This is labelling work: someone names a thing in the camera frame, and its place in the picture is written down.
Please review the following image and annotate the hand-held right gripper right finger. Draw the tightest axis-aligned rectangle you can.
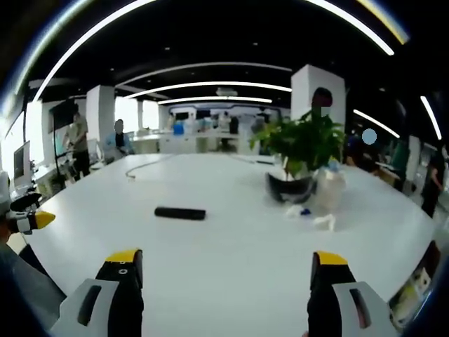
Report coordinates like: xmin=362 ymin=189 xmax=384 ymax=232
xmin=307 ymin=250 xmax=399 ymax=337

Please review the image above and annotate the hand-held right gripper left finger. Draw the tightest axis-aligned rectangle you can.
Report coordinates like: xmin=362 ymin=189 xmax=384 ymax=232
xmin=51 ymin=249 xmax=145 ymax=337

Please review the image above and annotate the black remote control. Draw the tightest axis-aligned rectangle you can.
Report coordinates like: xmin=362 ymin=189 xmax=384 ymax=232
xmin=154 ymin=206 xmax=207 ymax=222

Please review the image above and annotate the computer monitor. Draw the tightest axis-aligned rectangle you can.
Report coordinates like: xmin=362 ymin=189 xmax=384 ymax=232
xmin=12 ymin=140 xmax=32 ymax=186

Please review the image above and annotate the crumpled white tissue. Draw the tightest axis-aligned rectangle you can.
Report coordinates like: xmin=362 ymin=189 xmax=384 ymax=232
xmin=313 ymin=215 xmax=337 ymax=232

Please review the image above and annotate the clear plastic bottle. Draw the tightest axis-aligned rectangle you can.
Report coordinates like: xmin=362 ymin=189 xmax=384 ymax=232
xmin=315 ymin=160 xmax=347 ymax=212

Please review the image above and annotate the green potted plant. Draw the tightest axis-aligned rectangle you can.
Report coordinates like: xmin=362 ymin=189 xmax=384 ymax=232
xmin=249 ymin=110 xmax=347 ymax=178

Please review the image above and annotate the long ceiling light strip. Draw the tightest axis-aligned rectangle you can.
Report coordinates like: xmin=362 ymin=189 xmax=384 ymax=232
xmin=33 ymin=0 xmax=155 ymax=103
xmin=123 ymin=81 xmax=293 ymax=100
xmin=304 ymin=0 xmax=396 ymax=56

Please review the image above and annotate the grey cable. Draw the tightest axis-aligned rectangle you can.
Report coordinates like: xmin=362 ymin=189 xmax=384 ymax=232
xmin=126 ymin=153 xmax=173 ymax=180

